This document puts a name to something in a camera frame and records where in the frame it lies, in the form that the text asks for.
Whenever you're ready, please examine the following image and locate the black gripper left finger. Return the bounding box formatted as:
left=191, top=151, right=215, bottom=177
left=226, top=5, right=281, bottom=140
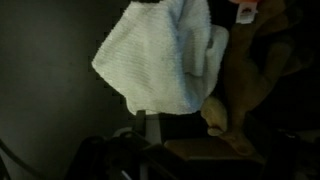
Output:
left=64, top=131, right=188, bottom=180

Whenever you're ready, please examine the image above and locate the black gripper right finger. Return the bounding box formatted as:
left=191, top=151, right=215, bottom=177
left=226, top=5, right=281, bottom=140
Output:
left=266, top=129, right=320, bottom=180

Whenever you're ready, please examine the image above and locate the brown plush toy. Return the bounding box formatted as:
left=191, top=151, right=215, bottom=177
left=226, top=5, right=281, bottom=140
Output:
left=199, top=0, right=320, bottom=158

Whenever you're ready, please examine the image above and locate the large white towel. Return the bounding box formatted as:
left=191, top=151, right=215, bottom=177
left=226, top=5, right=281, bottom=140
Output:
left=91, top=0, right=231, bottom=116

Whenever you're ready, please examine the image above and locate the large cardboard box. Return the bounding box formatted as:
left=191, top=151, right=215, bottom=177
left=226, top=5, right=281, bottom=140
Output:
left=163, top=137, right=268, bottom=180

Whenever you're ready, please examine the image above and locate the black table cable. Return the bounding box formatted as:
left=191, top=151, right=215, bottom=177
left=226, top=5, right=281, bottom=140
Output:
left=0, top=138, right=44, bottom=180

